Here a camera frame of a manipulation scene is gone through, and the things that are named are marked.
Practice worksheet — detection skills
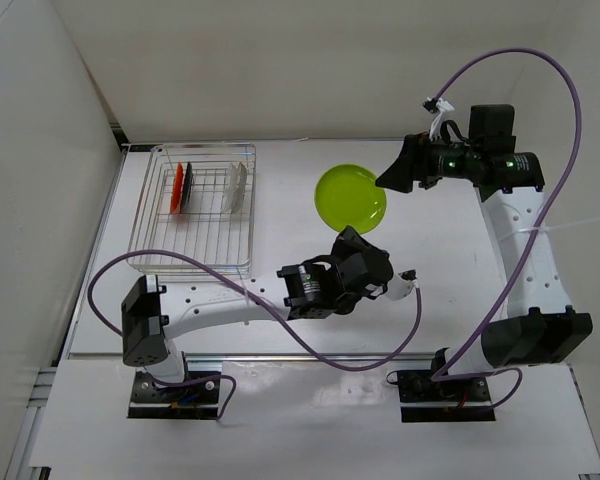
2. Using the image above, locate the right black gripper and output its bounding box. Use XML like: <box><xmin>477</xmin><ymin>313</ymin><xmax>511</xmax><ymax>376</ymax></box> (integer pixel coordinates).
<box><xmin>375</xmin><ymin>129</ymin><xmax>481</xmax><ymax>194</ymax></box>

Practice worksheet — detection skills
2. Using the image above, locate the green plate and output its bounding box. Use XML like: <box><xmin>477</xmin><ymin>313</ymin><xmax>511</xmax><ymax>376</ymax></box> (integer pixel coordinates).
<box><xmin>314</xmin><ymin>164</ymin><xmax>387</xmax><ymax>234</ymax></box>

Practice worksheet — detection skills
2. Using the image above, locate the orange plate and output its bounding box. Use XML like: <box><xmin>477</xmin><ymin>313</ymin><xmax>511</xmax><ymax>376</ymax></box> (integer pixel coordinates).
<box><xmin>170</xmin><ymin>163</ymin><xmax>185</xmax><ymax>214</ymax></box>

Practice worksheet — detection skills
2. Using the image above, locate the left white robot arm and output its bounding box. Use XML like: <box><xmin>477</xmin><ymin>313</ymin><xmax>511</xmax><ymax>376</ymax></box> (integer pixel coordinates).
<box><xmin>121</xmin><ymin>227</ymin><xmax>394</xmax><ymax>400</ymax></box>

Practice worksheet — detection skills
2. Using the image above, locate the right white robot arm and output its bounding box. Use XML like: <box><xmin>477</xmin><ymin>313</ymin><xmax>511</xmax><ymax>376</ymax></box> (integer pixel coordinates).
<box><xmin>376</xmin><ymin>99</ymin><xmax>593</xmax><ymax>400</ymax></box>

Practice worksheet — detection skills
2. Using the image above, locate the clear glass plate left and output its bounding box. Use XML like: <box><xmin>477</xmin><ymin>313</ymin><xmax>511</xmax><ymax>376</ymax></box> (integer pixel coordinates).
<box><xmin>222</xmin><ymin>164</ymin><xmax>240</xmax><ymax>213</ymax></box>

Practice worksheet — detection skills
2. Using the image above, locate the white zip tie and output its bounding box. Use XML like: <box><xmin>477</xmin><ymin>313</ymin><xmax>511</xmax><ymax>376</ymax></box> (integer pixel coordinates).
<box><xmin>501</xmin><ymin>216</ymin><xmax>600</xmax><ymax>239</ymax></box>

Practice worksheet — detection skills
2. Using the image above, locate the black plate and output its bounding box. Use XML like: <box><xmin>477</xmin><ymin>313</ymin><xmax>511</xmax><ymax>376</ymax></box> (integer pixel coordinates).
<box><xmin>180</xmin><ymin>162</ymin><xmax>194</xmax><ymax>214</ymax></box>

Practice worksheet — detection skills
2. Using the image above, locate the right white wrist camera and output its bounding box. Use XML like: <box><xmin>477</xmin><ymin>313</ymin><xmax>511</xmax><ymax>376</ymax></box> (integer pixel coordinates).
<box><xmin>422</xmin><ymin>97</ymin><xmax>455</xmax><ymax>141</ymax></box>

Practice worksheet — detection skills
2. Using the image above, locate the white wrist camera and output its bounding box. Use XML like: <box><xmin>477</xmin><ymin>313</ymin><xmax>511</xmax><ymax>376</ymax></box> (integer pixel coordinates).
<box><xmin>422</xmin><ymin>97</ymin><xmax>455</xmax><ymax>141</ymax></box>
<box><xmin>384</xmin><ymin>269</ymin><xmax>418</xmax><ymax>301</ymax></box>

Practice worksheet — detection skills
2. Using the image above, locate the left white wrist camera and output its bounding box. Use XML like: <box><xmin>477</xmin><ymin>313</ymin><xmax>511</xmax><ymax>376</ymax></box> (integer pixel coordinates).
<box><xmin>384</xmin><ymin>269</ymin><xmax>418</xmax><ymax>301</ymax></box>

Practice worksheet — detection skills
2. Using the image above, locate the metal wire dish rack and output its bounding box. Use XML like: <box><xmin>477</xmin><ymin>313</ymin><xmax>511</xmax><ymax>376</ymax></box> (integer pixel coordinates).
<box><xmin>128</xmin><ymin>142</ymin><xmax>256</xmax><ymax>277</ymax></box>

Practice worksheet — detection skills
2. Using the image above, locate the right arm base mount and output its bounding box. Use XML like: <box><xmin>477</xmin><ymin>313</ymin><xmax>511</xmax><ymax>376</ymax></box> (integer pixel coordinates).
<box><xmin>385</xmin><ymin>369</ymin><xmax>496</xmax><ymax>424</ymax></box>

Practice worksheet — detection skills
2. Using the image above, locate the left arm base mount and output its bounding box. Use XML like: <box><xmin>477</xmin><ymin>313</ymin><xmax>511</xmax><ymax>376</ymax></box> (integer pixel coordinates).
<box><xmin>127</xmin><ymin>365</ymin><xmax>221</xmax><ymax>420</ymax></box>

